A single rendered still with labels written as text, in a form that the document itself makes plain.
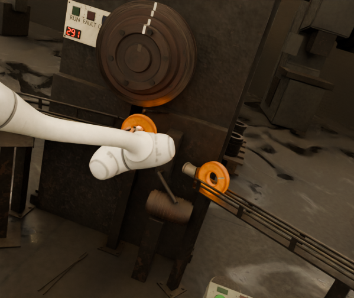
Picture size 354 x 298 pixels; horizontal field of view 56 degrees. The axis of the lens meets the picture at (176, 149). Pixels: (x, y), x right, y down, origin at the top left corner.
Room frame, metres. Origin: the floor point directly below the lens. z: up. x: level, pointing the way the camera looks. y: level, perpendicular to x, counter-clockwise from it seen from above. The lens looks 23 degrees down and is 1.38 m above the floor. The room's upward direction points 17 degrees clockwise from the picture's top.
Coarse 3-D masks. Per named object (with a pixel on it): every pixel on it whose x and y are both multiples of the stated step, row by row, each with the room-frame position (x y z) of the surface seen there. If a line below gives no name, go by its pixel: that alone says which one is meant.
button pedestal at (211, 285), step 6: (210, 282) 0.84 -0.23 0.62; (210, 288) 0.82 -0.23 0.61; (216, 288) 0.82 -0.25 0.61; (204, 294) 0.83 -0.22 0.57; (210, 294) 0.80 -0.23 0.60; (216, 294) 0.80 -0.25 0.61; (222, 294) 0.81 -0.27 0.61; (228, 294) 0.81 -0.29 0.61; (234, 294) 0.82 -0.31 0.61; (240, 294) 0.82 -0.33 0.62
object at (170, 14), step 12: (144, 0) 1.55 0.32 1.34; (120, 12) 1.56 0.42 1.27; (168, 12) 1.54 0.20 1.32; (108, 24) 1.56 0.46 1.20; (180, 24) 1.53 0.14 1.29; (96, 48) 1.56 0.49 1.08; (192, 48) 1.52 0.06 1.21; (96, 60) 1.56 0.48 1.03; (192, 60) 1.52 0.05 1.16; (192, 72) 1.53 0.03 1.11; (108, 84) 1.56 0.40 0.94; (180, 84) 1.52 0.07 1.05; (120, 96) 1.55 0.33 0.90; (168, 96) 1.53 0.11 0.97
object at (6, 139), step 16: (0, 144) 1.30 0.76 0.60; (16, 144) 1.33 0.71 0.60; (32, 144) 1.36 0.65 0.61; (0, 160) 1.34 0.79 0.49; (0, 176) 1.35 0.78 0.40; (0, 192) 1.35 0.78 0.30; (0, 208) 1.35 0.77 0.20; (0, 224) 1.35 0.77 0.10; (16, 224) 1.49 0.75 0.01; (0, 240) 1.34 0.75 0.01; (16, 240) 1.38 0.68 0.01
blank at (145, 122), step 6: (138, 114) 1.37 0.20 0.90; (126, 120) 1.35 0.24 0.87; (132, 120) 1.35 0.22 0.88; (138, 120) 1.34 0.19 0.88; (144, 120) 1.34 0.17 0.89; (150, 120) 1.36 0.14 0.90; (126, 126) 1.35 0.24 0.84; (132, 126) 1.35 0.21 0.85; (144, 126) 1.34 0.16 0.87; (150, 126) 1.34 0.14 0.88; (156, 132) 1.36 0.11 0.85
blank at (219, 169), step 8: (200, 168) 1.42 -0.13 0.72; (208, 168) 1.39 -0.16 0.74; (216, 168) 1.37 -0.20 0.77; (224, 168) 1.37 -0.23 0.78; (200, 176) 1.41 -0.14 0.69; (208, 176) 1.40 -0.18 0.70; (224, 176) 1.34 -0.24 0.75; (216, 184) 1.35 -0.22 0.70; (224, 184) 1.33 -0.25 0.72; (208, 192) 1.36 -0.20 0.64; (216, 192) 1.34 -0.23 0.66
